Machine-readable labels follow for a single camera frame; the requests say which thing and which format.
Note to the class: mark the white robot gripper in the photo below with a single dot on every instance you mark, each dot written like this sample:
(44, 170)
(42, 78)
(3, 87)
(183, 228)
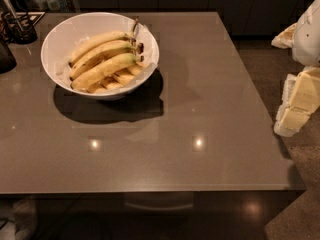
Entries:
(308, 37)

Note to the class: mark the white ceramic bowl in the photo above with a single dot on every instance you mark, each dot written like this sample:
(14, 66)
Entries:
(64, 38)

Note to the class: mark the black wire utensil holder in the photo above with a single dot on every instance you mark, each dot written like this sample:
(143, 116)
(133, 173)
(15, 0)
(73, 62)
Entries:
(20, 27)

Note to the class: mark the yellow banana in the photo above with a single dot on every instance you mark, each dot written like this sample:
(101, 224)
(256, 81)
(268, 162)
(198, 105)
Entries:
(101, 53)
(95, 41)
(124, 76)
(105, 69)

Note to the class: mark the dark round container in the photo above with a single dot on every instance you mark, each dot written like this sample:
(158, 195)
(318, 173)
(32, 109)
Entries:
(7, 60)

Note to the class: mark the small bottom banana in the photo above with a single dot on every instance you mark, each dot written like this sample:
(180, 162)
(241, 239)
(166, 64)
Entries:
(108, 83)

